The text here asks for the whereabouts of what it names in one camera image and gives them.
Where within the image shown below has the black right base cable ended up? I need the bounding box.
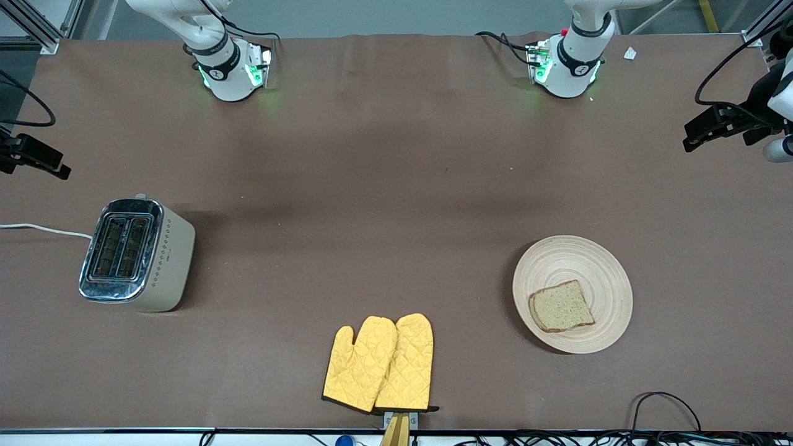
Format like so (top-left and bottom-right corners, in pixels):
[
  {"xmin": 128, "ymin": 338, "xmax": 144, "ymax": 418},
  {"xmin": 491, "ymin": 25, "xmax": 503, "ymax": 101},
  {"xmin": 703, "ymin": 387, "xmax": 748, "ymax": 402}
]
[{"xmin": 201, "ymin": 0, "xmax": 283, "ymax": 45}]

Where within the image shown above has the aluminium frame profile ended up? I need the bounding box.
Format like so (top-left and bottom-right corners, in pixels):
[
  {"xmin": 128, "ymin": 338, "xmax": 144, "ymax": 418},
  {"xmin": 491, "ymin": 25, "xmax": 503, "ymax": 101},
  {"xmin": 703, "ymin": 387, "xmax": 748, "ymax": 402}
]
[
  {"xmin": 740, "ymin": 0, "xmax": 793, "ymax": 48},
  {"xmin": 0, "ymin": 0, "xmax": 82, "ymax": 55}
]

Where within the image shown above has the brown bread slice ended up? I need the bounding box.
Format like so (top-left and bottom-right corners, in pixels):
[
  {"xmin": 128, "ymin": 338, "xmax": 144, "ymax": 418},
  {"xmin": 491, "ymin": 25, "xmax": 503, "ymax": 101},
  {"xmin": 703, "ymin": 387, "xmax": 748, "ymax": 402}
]
[{"xmin": 528, "ymin": 279, "xmax": 596, "ymax": 333}]

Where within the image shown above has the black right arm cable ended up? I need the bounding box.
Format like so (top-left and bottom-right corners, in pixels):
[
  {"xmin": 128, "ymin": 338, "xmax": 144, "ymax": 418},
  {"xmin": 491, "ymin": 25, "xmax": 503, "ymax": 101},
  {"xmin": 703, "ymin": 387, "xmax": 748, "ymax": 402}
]
[{"xmin": 0, "ymin": 68, "xmax": 57, "ymax": 128}]

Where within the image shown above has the black left base cable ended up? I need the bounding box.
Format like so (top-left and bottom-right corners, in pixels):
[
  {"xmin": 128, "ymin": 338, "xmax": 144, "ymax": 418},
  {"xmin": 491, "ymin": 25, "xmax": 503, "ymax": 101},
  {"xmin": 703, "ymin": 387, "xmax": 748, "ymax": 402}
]
[{"xmin": 475, "ymin": 30, "xmax": 535, "ymax": 66}]

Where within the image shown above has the black base cable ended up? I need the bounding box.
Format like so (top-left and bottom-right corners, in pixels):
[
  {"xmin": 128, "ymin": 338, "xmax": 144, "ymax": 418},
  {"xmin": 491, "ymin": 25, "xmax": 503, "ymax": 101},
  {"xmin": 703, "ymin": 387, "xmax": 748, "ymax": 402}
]
[
  {"xmin": 475, "ymin": 30, "xmax": 535, "ymax": 66},
  {"xmin": 201, "ymin": 0, "xmax": 283, "ymax": 45}
]

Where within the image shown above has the cream and chrome toaster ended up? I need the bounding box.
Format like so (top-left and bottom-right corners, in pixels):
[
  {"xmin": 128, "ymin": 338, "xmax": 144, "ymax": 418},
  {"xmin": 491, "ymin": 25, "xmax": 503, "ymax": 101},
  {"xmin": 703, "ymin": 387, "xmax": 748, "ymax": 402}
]
[{"xmin": 79, "ymin": 194, "xmax": 196, "ymax": 313}]

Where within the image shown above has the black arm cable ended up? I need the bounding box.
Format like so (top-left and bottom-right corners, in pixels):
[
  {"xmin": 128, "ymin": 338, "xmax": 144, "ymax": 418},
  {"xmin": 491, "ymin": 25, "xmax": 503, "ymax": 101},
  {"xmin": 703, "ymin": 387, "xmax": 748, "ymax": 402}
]
[
  {"xmin": 0, "ymin": 68, "xmax": 57, "ymax": 128},
  {"xmin": 694, "ymin": 17, "xmax": 793, "ymax": 110}
]

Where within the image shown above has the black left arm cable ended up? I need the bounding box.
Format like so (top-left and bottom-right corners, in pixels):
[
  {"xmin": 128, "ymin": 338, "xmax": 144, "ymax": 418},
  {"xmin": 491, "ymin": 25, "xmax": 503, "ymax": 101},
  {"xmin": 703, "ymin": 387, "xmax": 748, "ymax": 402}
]
[{"xmin": 694, "ymin": 17, "xmax": 793, "ymax": 110}]

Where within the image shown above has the wooden stick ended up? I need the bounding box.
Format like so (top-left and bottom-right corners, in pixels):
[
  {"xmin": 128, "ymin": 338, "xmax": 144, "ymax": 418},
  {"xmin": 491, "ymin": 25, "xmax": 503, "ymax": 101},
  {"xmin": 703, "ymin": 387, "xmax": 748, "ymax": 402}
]
[{"xmin": 380, "ymin": 414, "xmax": 411, "ymax": 446}]

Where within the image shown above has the black cable bundle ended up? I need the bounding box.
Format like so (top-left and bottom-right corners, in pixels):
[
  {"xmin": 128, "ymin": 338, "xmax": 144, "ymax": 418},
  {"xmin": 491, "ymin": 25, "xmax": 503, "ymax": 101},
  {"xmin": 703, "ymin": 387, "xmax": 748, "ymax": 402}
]
[{"xmin": 446, "ymin": 429, "xmax": 793, "ymax": 446}]

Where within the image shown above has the small metal bracket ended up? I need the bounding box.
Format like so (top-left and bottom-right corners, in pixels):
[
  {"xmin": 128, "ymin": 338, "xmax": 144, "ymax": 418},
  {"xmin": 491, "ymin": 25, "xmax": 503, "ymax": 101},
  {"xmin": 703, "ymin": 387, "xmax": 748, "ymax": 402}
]
[{"xmin": 383, "ymin": 411, "xmax": 419, "ymax": 431}]

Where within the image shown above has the black looped cable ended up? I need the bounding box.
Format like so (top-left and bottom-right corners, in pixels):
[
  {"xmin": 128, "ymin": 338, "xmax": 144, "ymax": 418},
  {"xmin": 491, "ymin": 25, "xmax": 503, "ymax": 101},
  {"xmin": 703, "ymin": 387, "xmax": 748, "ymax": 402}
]
[{"xmin": 631, "ymin": 391, "xmax": 703, "ymax": 434}]

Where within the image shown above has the white toaster power cord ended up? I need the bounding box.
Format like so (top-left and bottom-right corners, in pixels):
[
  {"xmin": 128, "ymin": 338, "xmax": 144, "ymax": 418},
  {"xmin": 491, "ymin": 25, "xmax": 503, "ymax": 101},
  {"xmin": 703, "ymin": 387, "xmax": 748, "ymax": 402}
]
[{"xmin": 0, "ymin": 223, "xmax": 94, "ymax": 240}]

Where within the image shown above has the round wooden plate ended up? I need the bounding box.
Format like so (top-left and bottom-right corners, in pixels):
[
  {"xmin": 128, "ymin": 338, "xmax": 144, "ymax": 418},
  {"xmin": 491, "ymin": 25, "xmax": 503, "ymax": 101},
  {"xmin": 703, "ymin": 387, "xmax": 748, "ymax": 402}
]
[{"xmin": 512, "ymin": 235, "xmax": 634, "ymax": 355}]

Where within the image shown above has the yellow quilted oven mitt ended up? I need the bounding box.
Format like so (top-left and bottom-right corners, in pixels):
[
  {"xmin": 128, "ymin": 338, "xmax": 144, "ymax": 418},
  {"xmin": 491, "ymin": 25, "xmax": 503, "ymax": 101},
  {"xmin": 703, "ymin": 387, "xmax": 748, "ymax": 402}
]
[
  {"xmin": 322, "ymin": 316, "xmax": 398, "ymax": 414},
  {"xmin": 374, "ymin": 313, "xmax": 440, "ymax": 414}
]

